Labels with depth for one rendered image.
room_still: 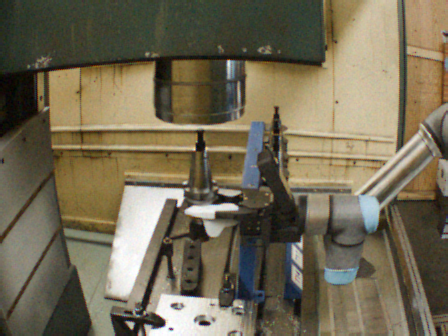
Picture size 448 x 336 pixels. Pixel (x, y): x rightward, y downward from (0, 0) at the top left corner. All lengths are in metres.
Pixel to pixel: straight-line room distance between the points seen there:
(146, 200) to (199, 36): 1.38
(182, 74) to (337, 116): 1.21
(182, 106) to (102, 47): 0.18
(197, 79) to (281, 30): 0.17
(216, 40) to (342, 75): 1.22
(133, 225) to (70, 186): 0.40
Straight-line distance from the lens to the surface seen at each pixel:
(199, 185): 0.97
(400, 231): 1.98
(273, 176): 0.94
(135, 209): 2.08
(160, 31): 0.79
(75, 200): 2.29
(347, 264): 1.03
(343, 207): 0.98
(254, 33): 0.77
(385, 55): 1.97
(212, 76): 0.85
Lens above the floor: 1.74
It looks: 23 degrees down
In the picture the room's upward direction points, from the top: straight up
